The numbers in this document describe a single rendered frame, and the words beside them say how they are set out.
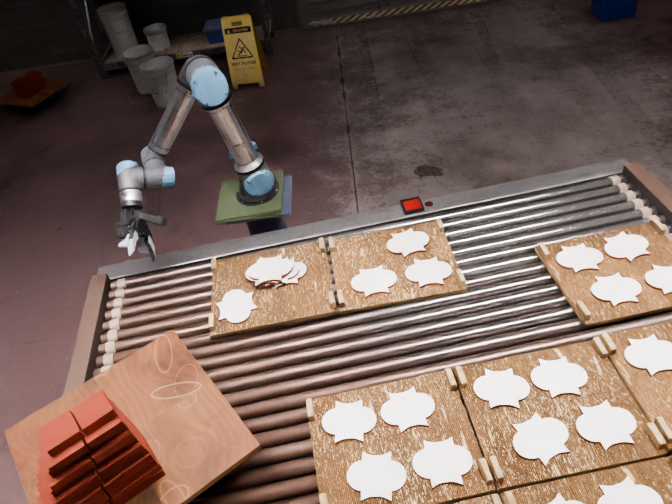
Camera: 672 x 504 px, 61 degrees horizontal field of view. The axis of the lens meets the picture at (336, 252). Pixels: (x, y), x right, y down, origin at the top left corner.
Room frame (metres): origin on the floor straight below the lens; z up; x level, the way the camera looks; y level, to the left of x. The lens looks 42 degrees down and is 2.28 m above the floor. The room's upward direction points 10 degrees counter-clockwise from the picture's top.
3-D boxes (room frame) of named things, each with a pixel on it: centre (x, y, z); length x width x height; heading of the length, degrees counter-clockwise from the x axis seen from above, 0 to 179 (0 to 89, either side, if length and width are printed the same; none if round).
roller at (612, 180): (1.60, -0.15, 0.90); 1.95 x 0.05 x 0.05; 93
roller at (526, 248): (1.35, -0.16, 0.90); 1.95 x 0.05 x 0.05; 93
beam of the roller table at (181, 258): (1.67, -0.14, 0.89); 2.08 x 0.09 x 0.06; 93
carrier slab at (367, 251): (1.38, -0.18, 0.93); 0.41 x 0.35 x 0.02; 90
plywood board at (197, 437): (0.82, 0.61, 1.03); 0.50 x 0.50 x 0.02; 31
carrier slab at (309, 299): (1.38, 0.24, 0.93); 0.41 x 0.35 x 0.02; 91
